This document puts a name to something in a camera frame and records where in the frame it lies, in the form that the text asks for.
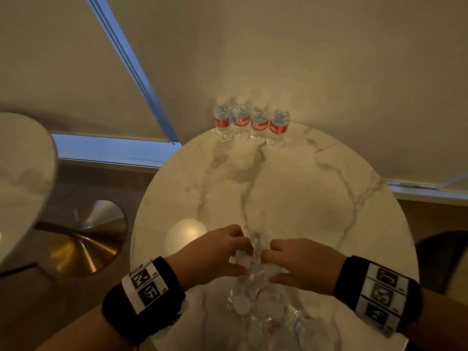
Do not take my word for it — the person's right hand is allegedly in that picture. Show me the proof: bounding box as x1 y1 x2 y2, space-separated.
260 238 347 297

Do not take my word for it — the person's left hand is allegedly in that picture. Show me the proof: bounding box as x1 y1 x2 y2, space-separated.
164 224 254 291

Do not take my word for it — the clear shrink-wrapped bottle pack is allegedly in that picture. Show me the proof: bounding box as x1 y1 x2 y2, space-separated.
226 232 335 351

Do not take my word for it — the person's right forearm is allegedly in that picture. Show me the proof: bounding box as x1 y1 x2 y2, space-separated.
400 287 468 351

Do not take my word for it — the person's left forearm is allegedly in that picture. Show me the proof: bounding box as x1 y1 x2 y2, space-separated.
35 302 154 351

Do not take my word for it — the white-capped water bottle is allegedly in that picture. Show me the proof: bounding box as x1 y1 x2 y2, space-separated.
255 287 287 320
227 283 254 318

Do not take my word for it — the red-labelled water bottle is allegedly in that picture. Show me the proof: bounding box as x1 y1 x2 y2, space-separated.
232 95 252 141
250 98 270 145
213 97 233 142
292 313 334 351
266 103 291 147

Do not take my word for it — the black wristband with marker tags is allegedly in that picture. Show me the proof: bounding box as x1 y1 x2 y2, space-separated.
333 255 424 339
101 256 186 346

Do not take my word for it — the dark chair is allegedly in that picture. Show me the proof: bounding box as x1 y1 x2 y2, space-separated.
415 230 468 295

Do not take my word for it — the beige roller blind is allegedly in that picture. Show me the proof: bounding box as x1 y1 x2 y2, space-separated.
0 0 169 142
105 0 468 192

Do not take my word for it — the marble table with brass base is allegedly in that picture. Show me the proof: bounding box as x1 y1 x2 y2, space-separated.
0 112 128 278

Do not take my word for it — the window frame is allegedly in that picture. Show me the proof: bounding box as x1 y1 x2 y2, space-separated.
51 0 468 207

